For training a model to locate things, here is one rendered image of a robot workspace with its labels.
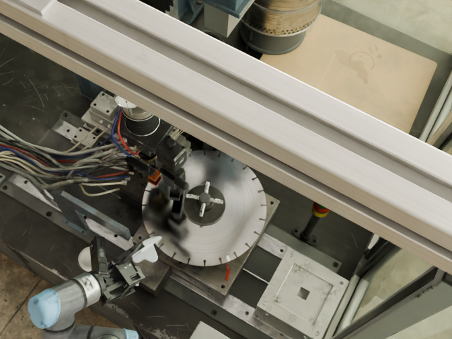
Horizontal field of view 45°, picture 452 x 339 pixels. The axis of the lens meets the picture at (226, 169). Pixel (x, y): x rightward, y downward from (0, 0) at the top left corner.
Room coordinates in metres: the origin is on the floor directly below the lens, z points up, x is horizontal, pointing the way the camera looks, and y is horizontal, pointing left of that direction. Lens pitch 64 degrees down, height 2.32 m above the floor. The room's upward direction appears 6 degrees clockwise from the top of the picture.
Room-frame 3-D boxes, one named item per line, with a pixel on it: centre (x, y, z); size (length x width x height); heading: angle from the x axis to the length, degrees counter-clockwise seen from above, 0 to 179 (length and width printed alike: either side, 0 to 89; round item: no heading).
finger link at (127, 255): (0.38, 0.22, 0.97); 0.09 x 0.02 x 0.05; 134
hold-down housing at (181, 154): (0.55, 0.12, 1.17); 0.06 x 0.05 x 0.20; 56
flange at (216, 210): (0.54, 0.05, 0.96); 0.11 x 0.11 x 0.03
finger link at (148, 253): (0.39, 0.17, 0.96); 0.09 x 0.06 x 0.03; 134
